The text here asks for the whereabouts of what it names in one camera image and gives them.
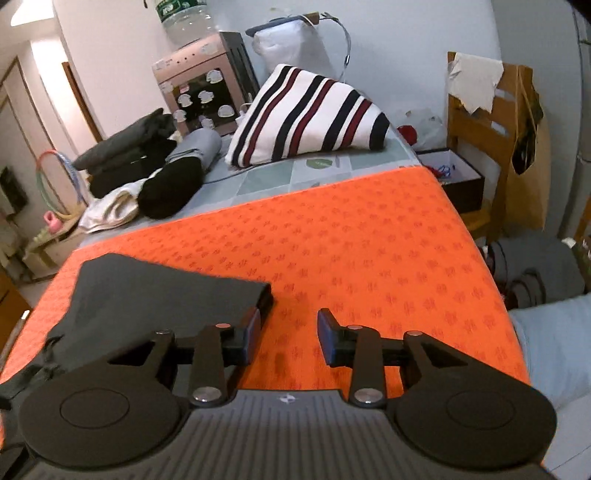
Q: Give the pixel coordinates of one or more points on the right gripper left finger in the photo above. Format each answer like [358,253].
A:
[220,355]

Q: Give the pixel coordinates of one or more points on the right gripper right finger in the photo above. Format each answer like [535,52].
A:
[359,349]

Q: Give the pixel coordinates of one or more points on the dark grey trousers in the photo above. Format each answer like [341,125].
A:
[118,299]

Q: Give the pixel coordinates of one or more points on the grey folded clothes on chair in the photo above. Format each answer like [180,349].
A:
[533,269]

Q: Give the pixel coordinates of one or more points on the stack of dark folded clothes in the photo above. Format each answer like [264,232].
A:
[130,155]

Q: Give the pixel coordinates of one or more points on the orange patterned mat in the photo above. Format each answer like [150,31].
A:
[387,251]

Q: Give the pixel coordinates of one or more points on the black rolled garment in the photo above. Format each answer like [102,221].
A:
[167,192]

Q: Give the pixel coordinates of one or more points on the white quilted garment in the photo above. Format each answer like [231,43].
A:
[115,209]

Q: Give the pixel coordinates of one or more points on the white tv cabinet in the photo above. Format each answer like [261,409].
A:
[46,252]

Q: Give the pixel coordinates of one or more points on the black box with items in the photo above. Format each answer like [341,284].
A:
[462,183]

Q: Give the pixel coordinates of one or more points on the light blue folded garment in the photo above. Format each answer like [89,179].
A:
[555,341]

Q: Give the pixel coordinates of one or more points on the hula hoop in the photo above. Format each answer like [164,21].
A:
[62,188]

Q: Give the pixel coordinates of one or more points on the pink kettlebell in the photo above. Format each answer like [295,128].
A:
[53,222]

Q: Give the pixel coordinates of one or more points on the grey folded garment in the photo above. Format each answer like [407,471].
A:
[203,144]

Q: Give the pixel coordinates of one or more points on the striped folded sweater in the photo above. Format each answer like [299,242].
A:
[298,112]

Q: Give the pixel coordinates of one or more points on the near wooden chair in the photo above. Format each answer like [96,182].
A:
[582,237]

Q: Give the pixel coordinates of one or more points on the wooden chair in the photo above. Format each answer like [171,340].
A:
[582,237]
[494,136]

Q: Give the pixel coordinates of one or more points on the brown paper bag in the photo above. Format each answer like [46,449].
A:
[529,176]

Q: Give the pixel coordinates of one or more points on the far wooden chair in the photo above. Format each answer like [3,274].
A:
[494,136]

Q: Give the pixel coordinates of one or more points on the pink water dispenser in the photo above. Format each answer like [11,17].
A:
[206,82]

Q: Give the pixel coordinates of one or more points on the white cloth on chair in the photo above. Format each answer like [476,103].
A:
[473,80]

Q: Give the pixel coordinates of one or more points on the white bag with plastic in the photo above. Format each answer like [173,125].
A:
[295,41]

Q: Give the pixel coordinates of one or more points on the water bottle on dispenser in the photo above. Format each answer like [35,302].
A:
[185,21]

